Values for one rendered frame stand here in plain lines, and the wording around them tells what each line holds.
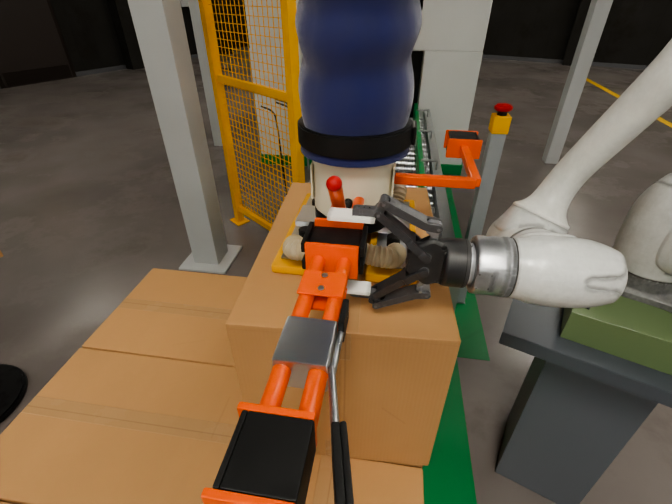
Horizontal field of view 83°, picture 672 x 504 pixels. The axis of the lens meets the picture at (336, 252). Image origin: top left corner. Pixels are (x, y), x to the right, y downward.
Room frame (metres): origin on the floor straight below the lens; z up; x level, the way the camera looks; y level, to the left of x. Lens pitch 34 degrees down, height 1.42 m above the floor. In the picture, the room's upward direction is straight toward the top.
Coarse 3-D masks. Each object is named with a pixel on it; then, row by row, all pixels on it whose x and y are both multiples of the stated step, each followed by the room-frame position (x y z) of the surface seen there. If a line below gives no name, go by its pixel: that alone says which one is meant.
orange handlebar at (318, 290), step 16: (464, 160) 0.88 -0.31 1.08; (400, 176) 0.78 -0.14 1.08; (416, 176) 0.78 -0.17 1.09; (432, 176) 0.78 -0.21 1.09; (448, 176) 0.78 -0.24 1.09; (352, 208) 0.63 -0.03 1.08; (320, 256) 0.48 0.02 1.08; (304, 272) 0.43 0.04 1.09; (320, 272) 0.43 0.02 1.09; (336, 272) 0.44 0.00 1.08; (304, 288) 0.39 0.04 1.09; (320, 288) 0.39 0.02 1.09; (336, 288) 0.39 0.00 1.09; (304, 304) 0.37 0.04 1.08; (320, 304) 0.39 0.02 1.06; (336, 304) 0.37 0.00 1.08; (336, 320) 0.34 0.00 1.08; (272, 368) 0.27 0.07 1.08; (288, 368) 0.27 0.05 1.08; (272, 384) 0.25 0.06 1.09; (320, 384) 0.25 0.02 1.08; (272, 400) 0.23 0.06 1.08; (304, 400) 0.23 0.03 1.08; (320, 400) 0.23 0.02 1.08
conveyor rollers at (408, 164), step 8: (424, 136) 2.79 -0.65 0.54; (424, 144) 2.61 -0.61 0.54; (424, 152) 2.44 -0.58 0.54; (400, 160) 2.29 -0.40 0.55; (408, 160) 2.29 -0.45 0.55; (400, 168) 2.19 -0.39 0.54; (408, 168) 2.18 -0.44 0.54; (424, 168) 2.17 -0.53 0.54; (432, 192) 1.83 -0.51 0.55; (432, 200) 1.74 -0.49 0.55; (432, 208) 1.65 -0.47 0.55
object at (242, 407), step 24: (240, 408) 0.21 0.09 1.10; (264, 408) 0.21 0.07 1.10; (288, 408) 0.21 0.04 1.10; (240, 432) 0.19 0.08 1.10; (264, 432) 0.19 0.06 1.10; (288, 432) 0.19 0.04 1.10; (312, 432) 0.19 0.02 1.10; (240, 456) 0.17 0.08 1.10; (264, 456) 0.17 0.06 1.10; (288, 456) 0.17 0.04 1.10; (312, 456) 0.18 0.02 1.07; (216, 480) 0.15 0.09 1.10; (240, 480) 0.15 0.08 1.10; (264, 480) 0.15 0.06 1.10; (288, 480) 0.15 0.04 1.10
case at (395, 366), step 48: (288, 192) 1.00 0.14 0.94; (288, 288) 0.57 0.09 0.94; (432, 288) 0.57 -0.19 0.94; (240, 336) 0.47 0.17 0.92; (384, 336) 0.45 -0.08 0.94; (432, 336) 0.45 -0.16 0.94; (240, 384) 0.47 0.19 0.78; (336, 384) 0.46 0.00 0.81; (384, 384) 0.45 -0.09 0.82; (432, 384) 0.44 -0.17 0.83; (384, 432) 0.45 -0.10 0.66; (432, 432) 0.44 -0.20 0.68
